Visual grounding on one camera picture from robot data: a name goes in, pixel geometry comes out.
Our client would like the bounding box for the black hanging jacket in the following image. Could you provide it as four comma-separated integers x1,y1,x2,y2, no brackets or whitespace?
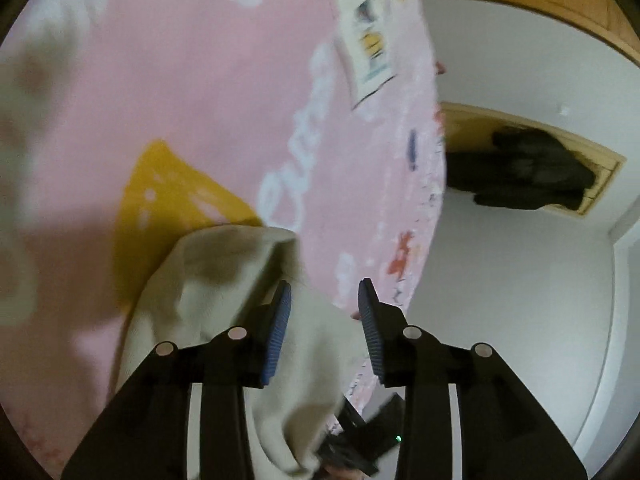
444,127,599,212

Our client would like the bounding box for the pink printed blanket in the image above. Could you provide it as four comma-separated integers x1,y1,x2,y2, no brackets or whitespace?
0,0,449,480

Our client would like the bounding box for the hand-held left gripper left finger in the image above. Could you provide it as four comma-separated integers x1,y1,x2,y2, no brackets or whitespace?
60,280,294,480

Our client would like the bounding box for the wooden door frame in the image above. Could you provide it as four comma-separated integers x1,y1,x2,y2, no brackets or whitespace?
439,101,629,219

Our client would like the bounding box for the beige zip hoodie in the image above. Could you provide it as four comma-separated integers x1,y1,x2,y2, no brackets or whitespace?
117,225,372,480

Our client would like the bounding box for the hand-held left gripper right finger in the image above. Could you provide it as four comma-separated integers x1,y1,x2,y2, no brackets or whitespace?
358,278,590,480

